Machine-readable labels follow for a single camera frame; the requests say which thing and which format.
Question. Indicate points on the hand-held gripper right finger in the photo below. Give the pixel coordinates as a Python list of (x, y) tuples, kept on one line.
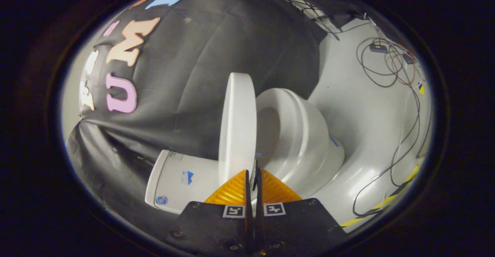
[(301, 230)]

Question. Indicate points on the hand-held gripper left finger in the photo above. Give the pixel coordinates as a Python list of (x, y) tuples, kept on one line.
[(216, 230)]

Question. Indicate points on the dark grey lid pull tab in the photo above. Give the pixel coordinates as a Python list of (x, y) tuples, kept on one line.
[(254, 179)]

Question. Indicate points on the white toilet lid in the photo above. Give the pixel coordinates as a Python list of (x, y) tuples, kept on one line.
[(238, 125)]

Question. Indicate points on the white toilet bowl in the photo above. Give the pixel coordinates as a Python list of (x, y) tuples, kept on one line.
[(332, 160)]

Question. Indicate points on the yellow and black floor tape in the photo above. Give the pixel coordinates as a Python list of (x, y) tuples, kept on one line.
[(386, 201)]

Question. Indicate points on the black backdrop cloth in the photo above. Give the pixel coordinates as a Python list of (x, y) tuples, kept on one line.
[(216, 55)]

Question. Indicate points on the small black box device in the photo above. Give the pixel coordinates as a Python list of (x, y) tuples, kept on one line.
[(378, 48), (408, 59)]

